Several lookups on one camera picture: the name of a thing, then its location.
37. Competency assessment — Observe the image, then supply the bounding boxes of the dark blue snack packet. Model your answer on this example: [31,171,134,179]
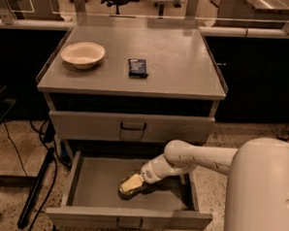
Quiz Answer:
[128,58,148,79]

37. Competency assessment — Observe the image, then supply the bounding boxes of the grey top drawer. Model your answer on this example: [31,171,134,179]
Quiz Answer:
[49,111,215,144]

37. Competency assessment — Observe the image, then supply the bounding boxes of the black floor cable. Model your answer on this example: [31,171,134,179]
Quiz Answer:
[0,116,75,231]

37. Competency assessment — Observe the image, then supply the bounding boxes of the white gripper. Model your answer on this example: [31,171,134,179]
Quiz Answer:
[119,160,167,194]

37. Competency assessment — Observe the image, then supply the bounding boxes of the grey drawer cabinet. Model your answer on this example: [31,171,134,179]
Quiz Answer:
[37,16,226,154]

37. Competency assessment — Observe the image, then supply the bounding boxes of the dark side table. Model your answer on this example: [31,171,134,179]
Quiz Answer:
[0,84,35,188]

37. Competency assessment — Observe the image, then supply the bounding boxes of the black power strip bar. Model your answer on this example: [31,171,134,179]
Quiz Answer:
[17,148,54,230]

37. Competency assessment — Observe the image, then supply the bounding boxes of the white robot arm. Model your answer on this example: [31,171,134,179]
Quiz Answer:
[119,138,289,231]

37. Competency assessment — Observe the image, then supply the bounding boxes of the white paper bowl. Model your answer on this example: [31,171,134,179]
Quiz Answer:
[61,42,105,70]

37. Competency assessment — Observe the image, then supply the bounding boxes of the open grey middle drawer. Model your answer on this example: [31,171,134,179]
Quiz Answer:
[47,152,213,231]

